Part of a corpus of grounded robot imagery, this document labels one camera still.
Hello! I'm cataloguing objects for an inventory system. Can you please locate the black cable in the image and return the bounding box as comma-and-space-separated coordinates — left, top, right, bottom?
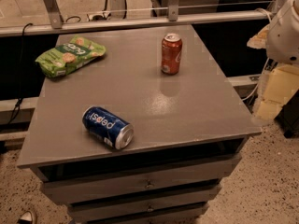
6, 22, 34, 126

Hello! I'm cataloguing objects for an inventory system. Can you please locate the green rice chip bag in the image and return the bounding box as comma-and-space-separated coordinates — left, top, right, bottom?
36, 35, 106, 78

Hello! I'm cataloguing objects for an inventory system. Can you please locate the orange soda can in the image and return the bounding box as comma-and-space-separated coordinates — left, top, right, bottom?
161, 33, 182, 75

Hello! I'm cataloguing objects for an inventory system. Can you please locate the blue pepsi can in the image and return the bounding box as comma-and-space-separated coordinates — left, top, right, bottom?
82, 106, 134, 150

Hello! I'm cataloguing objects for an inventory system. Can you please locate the metal railing frame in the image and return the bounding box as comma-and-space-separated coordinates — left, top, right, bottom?
0, 0, 299, 38

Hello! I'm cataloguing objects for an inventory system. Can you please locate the white cable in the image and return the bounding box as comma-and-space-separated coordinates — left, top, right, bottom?
241, 58, 271, 102

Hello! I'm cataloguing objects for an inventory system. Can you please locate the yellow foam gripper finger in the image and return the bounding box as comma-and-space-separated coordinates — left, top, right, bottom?
255, 63, 299, 120

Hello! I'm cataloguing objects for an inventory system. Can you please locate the grey drawer cabinet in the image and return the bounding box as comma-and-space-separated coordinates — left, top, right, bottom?
18, 25, 260, 224

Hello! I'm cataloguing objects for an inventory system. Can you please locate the white power strip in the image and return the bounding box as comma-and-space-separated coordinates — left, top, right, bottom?
87, 12, 111, 21

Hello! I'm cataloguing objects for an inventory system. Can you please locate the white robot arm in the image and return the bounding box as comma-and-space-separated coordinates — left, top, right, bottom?
253, 0, 299, 120

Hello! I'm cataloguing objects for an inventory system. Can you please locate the shoe tip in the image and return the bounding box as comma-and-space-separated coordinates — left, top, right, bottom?
17, 211, 36, 224

